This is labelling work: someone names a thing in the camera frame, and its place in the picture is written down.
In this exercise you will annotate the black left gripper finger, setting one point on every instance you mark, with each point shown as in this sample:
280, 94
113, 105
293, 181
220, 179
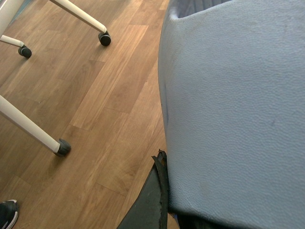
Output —
150, 209

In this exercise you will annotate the black and white shoe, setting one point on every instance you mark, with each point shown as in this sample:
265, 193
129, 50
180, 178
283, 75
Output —
9, 212

